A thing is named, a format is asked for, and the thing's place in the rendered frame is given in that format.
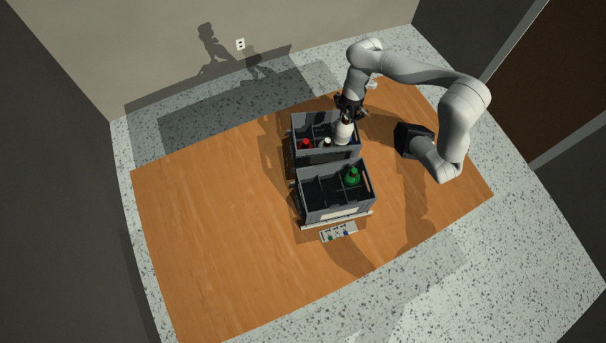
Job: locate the white paper pick list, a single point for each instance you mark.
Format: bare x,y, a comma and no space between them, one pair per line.
338,231

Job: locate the white bottle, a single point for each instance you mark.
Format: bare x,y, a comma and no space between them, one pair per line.
325,143
342,131

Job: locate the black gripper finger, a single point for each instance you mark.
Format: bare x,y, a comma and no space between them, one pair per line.
339,104
355,116

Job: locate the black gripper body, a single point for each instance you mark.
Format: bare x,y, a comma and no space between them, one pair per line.
356,104

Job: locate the red bottle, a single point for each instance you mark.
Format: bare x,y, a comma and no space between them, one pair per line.
305,144

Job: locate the dark grey plastic crate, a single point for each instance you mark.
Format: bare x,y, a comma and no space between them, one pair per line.
322,123
322,194

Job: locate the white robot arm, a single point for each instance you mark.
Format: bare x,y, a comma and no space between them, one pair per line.
459,108

